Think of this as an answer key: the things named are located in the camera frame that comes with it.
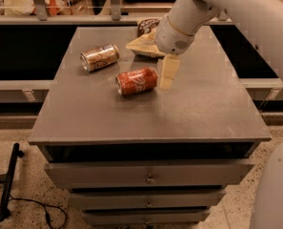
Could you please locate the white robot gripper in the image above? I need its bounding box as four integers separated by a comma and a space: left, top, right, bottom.
154, 15, 194, 90

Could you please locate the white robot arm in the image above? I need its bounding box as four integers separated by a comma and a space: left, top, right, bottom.
155, 0, 283, 229

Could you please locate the red coke can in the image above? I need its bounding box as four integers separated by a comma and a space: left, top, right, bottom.
115, 67, 158, 95

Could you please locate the brown and silver soda can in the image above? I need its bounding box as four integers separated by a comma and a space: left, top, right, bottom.
80, 44, 120, 73

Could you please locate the brown chip bag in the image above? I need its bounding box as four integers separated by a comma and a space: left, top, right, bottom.
126, 18, 165, 58

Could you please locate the grey drawer cabinet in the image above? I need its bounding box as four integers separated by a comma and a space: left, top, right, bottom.
28, 25, 273, 226

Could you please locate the top grey drawer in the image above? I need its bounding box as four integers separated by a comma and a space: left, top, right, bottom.
45, 159, 253, 189

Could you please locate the grey drawer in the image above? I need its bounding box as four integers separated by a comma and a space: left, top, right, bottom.
71, 189, 226, 210
82, 208, 210, 225
45, 159, 253, 189

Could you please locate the grey metal railing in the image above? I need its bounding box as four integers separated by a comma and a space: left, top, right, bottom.
0, 0, 234, 27

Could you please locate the bottom grey drawer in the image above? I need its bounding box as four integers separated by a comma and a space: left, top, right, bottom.
82, 208, 210, 225

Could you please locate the middle grey drawer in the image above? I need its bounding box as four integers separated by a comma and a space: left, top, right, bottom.
71, 189, 226, 210

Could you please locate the black stand leg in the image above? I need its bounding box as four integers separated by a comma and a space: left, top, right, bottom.
0, 143, 24, 222

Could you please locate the black floor cable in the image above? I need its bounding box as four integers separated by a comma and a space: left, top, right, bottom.
0, 172, 69, 229

